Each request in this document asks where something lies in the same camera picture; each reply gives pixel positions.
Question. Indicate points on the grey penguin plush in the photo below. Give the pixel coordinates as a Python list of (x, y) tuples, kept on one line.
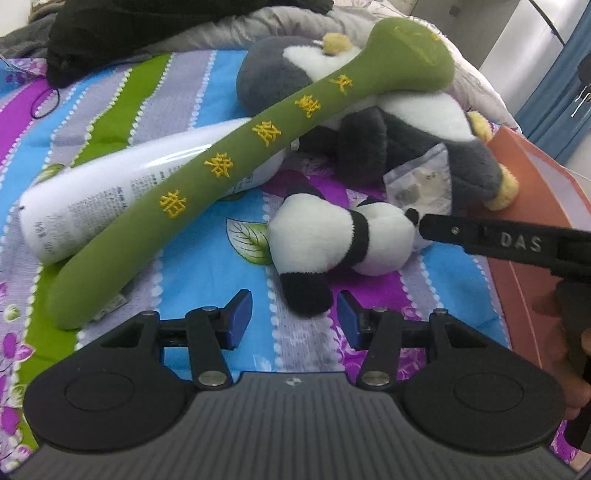
[(415, 134)]

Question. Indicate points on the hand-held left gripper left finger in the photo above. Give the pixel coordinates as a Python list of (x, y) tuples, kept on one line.
[(242, 318)]

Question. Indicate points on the person's right hand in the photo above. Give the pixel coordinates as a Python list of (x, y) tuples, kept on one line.
[(568, 383)]

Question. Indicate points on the blue curtain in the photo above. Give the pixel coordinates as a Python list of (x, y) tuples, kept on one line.
[(554, 106)]

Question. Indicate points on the green plush stick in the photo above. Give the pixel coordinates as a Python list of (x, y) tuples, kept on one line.
[(207, 184)]

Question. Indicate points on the panda plush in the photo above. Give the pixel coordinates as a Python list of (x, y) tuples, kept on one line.
[(314, 230)]

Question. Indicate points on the striped floral bed sheet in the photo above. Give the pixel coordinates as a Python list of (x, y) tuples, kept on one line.
[(194, 281)]

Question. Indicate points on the grey clear packet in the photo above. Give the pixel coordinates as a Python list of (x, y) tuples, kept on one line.
[(415, 184)]

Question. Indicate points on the dark grey blanket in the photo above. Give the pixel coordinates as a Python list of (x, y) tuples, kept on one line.
[(23, 41)]

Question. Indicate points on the black jacket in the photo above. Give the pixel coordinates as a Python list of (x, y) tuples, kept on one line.
[(138, 27)]

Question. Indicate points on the white tube bottle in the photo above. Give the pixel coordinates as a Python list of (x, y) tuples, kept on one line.
[(92, 194)]

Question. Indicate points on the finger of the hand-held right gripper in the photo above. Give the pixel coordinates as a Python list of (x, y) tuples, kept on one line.
[(448, 230)]

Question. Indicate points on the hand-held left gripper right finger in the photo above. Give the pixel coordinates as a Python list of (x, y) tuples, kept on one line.
[(346, 318)]

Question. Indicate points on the orange cardboard box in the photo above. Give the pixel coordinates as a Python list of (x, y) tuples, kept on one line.
[(531, 184)]

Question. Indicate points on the grey duvet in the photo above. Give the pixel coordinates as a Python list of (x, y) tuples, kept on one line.
[(286, 23)]

